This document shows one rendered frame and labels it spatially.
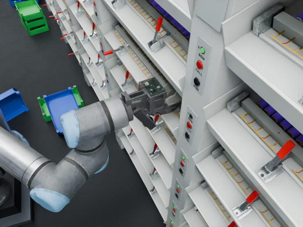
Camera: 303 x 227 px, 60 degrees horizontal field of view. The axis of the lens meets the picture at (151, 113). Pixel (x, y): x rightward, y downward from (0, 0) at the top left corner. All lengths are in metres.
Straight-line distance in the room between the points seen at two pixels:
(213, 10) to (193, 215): 0.79
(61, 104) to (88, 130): 1.39
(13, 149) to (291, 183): 0.66
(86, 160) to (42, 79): 1.77
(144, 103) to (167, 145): 0.29
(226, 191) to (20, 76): 2.16
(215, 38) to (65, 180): 0.50
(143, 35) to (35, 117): 1.49
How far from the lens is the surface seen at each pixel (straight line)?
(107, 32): 1.18
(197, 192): 0.90
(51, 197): 0.71
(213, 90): 0.52
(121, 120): 0.68
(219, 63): 0.48
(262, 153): 0.55
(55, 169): 0.74
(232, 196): 0.70
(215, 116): 0.58
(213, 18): 0.46
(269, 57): 0.44
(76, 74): 2.41
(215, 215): 0.88
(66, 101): 2.06
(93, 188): 1.70
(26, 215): 1.69
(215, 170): 0.72
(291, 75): 0.42
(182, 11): 0.54
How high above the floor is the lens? 1.51
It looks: 49 degrees down
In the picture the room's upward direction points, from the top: straight up
